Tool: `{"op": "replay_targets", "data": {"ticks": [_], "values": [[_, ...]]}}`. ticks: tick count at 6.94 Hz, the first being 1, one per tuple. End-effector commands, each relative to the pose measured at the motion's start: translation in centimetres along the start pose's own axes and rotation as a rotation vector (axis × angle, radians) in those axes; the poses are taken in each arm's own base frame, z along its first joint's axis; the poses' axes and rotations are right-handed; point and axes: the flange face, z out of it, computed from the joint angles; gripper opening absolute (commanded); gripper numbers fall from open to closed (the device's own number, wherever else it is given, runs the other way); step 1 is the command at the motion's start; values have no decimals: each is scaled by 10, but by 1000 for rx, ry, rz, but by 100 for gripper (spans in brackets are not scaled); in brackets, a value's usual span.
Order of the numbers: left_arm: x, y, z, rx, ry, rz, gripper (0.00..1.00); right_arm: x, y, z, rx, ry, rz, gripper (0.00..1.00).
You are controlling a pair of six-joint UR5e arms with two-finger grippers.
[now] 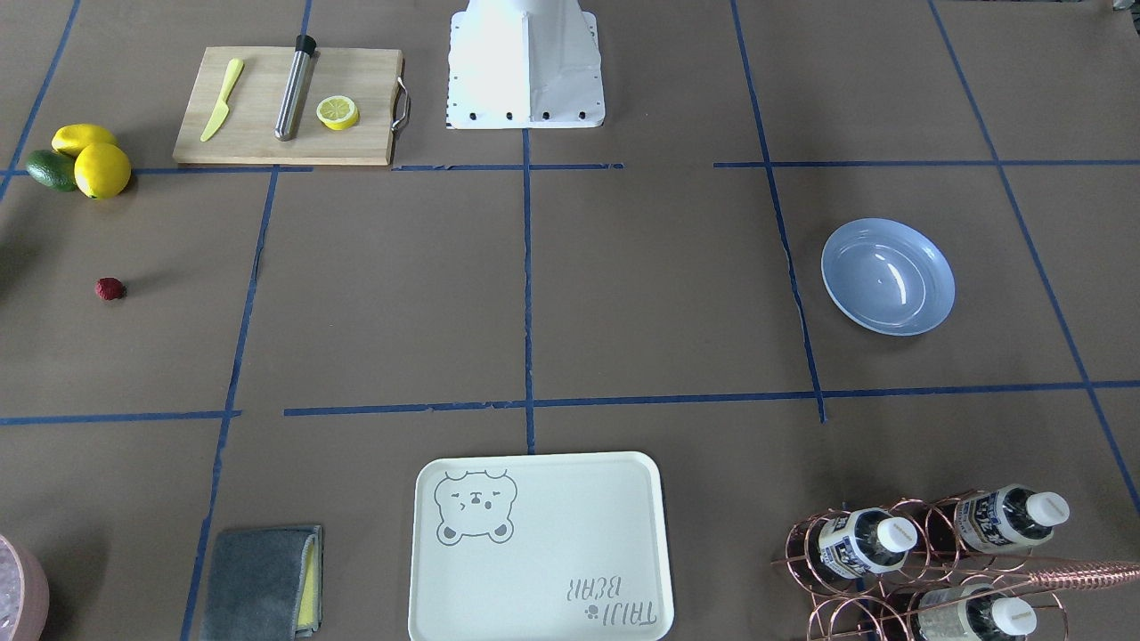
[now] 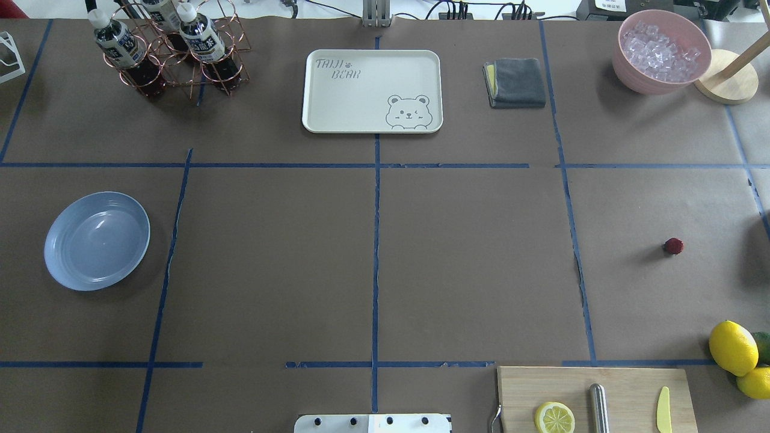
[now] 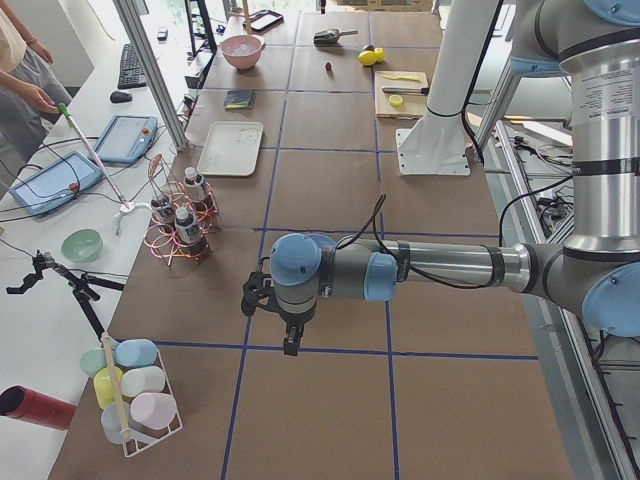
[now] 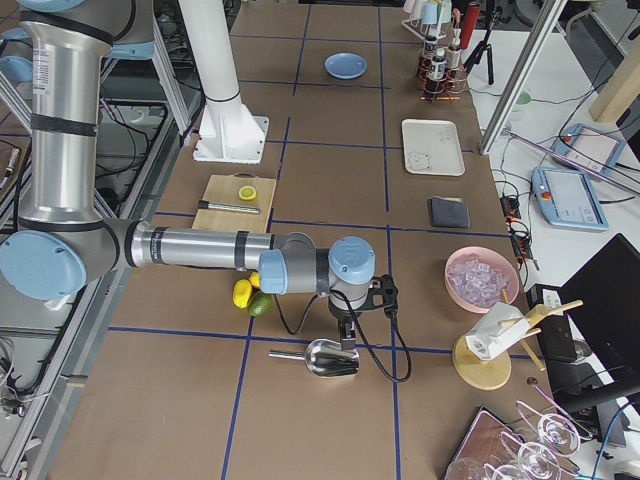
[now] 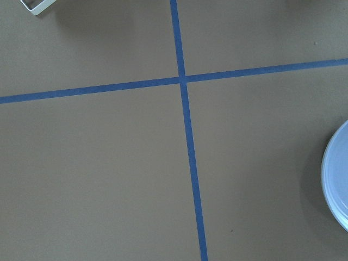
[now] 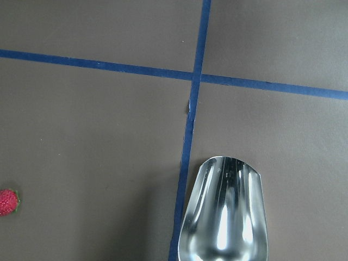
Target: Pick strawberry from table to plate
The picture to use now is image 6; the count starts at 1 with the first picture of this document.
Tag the red strawberry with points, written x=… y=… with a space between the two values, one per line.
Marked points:
x=10 y=202

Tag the shiny metal scoop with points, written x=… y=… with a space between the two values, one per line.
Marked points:
x=225 y=217

